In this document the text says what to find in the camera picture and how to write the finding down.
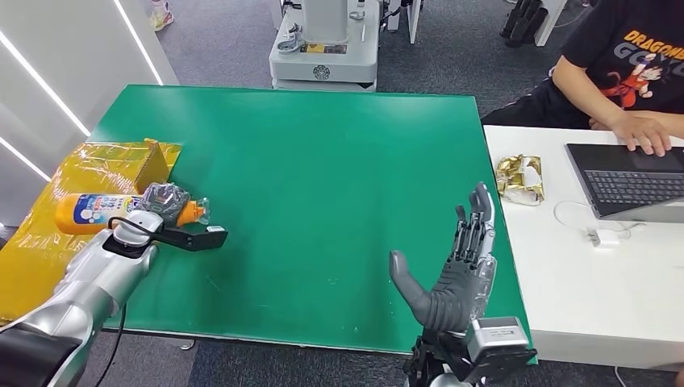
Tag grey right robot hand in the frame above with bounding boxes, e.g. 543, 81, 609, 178
389, 181, 498, 333

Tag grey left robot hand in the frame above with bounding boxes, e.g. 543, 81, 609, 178
137, 182, 192, 228

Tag orange bottle with clear cap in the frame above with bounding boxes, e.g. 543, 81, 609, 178
55, 193, 211, 236

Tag crumpled gold foil wrapper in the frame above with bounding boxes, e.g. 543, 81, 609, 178
495, 154, 545, 207

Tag yellow film wrapped cardboard box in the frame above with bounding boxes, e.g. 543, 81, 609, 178
0, 139, 183, 325

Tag white charger adapter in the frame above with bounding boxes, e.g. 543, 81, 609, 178
585, 228, 621, 248

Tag white and pink shoe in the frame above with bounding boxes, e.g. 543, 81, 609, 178
149, 0, 176, 32

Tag dark grey laptop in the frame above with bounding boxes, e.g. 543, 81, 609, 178
565, 143, 684, 224

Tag person's right hand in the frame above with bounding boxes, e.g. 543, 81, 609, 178
609, 113, 674, 159

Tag white furniture legs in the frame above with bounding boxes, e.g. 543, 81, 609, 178
386, 0, 423, 46

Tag person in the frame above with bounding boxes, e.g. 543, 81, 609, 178
481, 0, 684, 159

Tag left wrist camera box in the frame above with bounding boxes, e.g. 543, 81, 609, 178
155, 224, 229, 252

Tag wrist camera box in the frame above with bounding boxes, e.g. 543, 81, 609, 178
467, 316, 538, 384
155, 224, 229, 252

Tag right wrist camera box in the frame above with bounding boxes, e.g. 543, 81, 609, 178
467, 316, 538, 384

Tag thin white charger cable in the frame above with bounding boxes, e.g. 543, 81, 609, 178
552, 200, 646, 241

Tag white wall light strip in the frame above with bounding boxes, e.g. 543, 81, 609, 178
0, 135, 52, 183
0, 27, 92, 138
112, 0, 165, 86

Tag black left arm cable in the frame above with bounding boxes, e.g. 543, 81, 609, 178
93, 302, 128, 387

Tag white desk post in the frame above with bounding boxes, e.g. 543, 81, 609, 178
533, 0, 569, 48

